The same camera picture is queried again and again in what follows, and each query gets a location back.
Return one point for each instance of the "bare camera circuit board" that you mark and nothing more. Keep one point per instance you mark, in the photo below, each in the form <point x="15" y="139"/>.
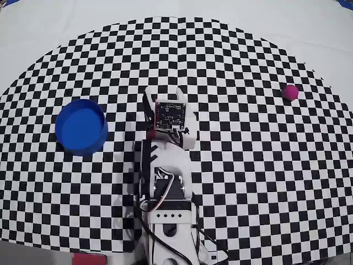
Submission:
<point x="169" y="114"/>

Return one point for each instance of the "blue round box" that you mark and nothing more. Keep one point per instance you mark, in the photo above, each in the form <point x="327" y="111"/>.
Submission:
<point x="80" y="129"/>

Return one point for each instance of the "checkered print white sheet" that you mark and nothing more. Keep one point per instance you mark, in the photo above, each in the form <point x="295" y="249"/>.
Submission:
<point x="176" y="55"/>

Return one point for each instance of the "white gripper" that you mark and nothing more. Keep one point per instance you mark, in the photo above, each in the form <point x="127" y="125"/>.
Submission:
<point x="149" y="95"/>

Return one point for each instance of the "red flat box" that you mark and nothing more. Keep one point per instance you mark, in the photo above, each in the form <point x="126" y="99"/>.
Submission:
<point x="89" y="259"/>

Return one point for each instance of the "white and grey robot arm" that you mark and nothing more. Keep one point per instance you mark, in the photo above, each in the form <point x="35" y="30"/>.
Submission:
<point x="168" y="190"/>

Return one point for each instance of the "pink faceted ball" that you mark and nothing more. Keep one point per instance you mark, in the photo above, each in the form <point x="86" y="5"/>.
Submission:
<point x="290" y="92"/>

